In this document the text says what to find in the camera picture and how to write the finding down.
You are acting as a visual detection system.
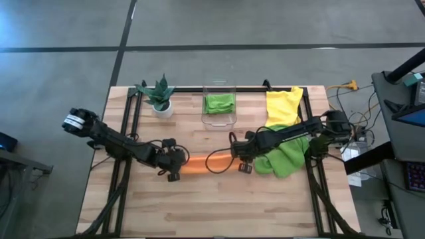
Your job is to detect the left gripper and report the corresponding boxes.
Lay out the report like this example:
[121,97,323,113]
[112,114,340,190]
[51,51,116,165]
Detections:
[155,147,187,183]

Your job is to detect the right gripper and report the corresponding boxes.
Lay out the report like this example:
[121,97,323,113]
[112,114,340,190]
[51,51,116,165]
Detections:
[230,139,258,174]

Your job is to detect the orange microfiber towel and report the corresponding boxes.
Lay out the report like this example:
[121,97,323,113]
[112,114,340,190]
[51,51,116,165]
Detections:
[180,153,244,176]

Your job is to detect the green microfiber towel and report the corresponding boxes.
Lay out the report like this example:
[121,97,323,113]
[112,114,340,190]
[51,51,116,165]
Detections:
[203,93,236,116]
[254,125,311,179]

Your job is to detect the yellow microfiber towel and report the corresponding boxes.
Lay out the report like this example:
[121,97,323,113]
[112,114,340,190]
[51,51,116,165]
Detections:
[264,86,305,129]

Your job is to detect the clear plastic bin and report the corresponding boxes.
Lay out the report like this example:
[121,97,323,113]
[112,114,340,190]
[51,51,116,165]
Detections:
[201,79,238,131]

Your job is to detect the white round plant pot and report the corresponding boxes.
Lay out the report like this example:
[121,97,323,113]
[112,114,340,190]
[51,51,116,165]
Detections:
[151,98,174,120]

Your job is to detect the green snake plant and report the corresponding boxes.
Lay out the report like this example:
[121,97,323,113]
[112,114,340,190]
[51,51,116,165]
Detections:
[134,73,176,112]

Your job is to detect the white paper sheets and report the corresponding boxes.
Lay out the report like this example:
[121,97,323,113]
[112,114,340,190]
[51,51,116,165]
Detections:
[341,142,363,189]

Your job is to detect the black diagonal stand beam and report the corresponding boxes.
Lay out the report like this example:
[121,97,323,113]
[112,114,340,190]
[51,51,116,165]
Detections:
[343,141,394,176]
[384,46,425,84]

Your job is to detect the grey desk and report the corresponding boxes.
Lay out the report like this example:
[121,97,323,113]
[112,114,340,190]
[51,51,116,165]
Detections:
[371,70,425,163]

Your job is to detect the grey metal stand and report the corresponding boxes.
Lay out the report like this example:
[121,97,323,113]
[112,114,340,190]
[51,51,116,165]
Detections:
[0,149,54,239]

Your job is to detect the dark device with blue light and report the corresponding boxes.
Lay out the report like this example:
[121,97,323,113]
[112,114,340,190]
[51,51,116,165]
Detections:
[0,131,19,153]

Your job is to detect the keyboard with purple lights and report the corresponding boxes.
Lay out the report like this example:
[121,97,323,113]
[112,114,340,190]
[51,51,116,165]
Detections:
[404,161,425,193]

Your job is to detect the laptop with blue screen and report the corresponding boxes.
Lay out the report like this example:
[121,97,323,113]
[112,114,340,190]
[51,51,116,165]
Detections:
[391,103,425,129]

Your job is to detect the small teal box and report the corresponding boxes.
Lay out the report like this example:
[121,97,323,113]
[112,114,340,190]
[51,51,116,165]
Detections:
[402,72,424,88]

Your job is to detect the black aluminium table frame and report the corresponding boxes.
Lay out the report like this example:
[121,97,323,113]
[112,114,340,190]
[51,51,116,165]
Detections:
[75,78,365,239]

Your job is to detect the yellow extension cord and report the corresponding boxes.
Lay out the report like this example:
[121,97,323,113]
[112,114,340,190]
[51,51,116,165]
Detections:
[325,79,380,131]

